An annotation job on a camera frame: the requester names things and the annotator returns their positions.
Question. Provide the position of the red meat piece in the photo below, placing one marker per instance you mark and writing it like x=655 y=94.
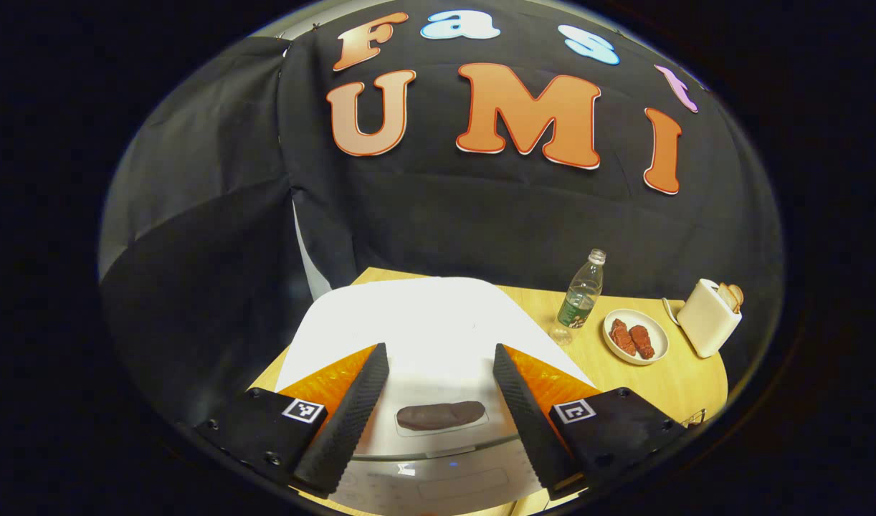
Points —
x=642 y=342
x=622 y=337

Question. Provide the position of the white round plate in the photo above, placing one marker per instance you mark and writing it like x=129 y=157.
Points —
x=659 y=337

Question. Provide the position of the clear plastic water bottle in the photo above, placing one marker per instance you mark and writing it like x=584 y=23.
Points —
x=580 y=297

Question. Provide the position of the toast slice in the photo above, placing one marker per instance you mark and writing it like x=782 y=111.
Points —
x=737 y=295
x=725 y=292

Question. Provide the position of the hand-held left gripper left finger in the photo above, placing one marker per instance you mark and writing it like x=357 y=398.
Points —
x=348 y=423

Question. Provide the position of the white toaster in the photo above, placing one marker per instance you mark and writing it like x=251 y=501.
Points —
x=707 y=322

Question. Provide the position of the black backdrop cloth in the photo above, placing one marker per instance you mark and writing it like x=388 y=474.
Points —
x=445 y=215

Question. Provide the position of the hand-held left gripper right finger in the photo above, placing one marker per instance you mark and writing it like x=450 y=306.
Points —
x=527 y=423

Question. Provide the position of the white rice cooker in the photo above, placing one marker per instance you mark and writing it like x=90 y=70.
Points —
x=424 y=322

